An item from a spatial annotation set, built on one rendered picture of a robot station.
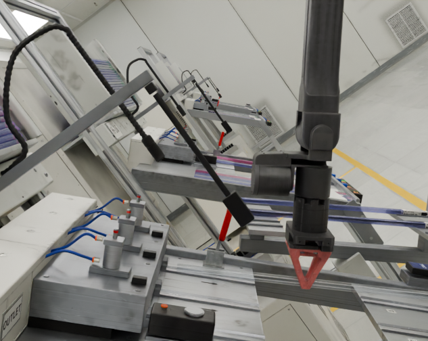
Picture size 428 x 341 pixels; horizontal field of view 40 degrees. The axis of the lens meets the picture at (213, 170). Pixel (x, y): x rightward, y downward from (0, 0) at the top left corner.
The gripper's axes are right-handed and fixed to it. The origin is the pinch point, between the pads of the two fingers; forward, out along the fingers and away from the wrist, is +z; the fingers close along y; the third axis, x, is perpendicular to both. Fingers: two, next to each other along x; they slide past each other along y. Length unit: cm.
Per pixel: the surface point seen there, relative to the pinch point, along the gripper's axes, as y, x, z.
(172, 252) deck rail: -8.1, -22.5, -1.6
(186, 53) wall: -749, -56, -63
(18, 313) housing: 32.2, -36.9, -6.0
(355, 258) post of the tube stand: -29.7, 15.7, 4.4
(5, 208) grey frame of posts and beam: 11.6, -45.5, -12.8
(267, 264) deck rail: -8.0, -5.6, -0.1
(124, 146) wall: -750, -140, 72
